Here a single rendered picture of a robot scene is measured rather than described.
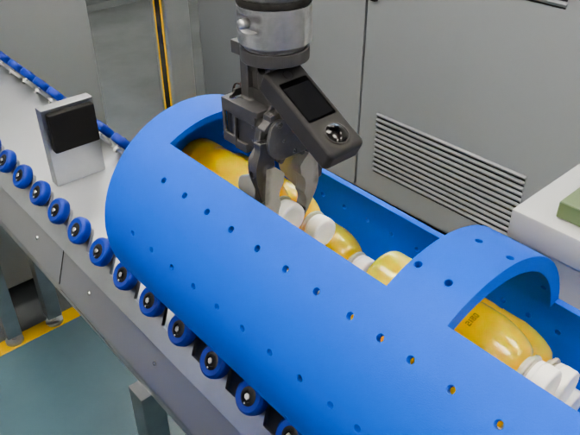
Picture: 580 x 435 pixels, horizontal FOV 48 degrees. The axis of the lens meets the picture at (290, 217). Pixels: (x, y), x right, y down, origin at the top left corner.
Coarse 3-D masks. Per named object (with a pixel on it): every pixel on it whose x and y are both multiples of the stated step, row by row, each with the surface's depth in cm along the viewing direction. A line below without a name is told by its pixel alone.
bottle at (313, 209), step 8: (248, 160) 90; (288, 184) 85; (288, 192) 83; (296, 192) 83; (296, 200) 82; (312, 200) 83; (312, 208) 83; (304, 216) 82; (312, 216) 82; (304, 224) 81
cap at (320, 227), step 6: (318, 216) 81; (324, 216) 81; (312, 222) 81; (318, 222) 80; (324, 222) 80; (330, 222) 81; (306, 228) 81; (312, 228) 80; (318, 228) 80; (324, 228) 81; (330, 228) 82; (312, 234) 80; (318, 234) 81; (324, 234) 81; (330, 234) 82; (318, 240) 81; (324, 240) 82; (330, 240) 83
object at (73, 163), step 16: (80, 96) 121; (48, 112) 116; (64, 112) 117; (80, 112) 119; (48, 128) 117; (64, 128) 118; (80, 128) 120; (96, 128) 122; (48, 144) 119; (64, 144) 119; (80, 144) 122; (96, 144) 126; (48, 160) 122; (64, 160) 123; (80, 160) 125; (96, 160) 127; (64, 176) 124; (80, 176) 126
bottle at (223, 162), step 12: (192, 144) 85; (204, 144) 85; (216, 144) 85; (192, 156) 84; (204, 156) 83; (216, 156) 82; (228, 156) 82; (240, 156) 83; (216, 168) 81; (228, 168) 80; (240, 168) 79; (228, 180) 79
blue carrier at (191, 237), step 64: (192, 128) 79; (128, 192) 78; (192, 192) 72; (320, 192) 93; (128, 256) 81; (192, 256) 70; (256, 256) 64; (320, 256) 61; (448, 256) 57; (512, 256) 57; (192, 320) 73; (256, 320) 63; (320, 320) 58; (384, 320) 55; (448, 320) 53; (576, 320) 67; (256, 384) 67; (320, 384) 58; (384, 384) 53; (448, 384) 50; (512, 384) 48
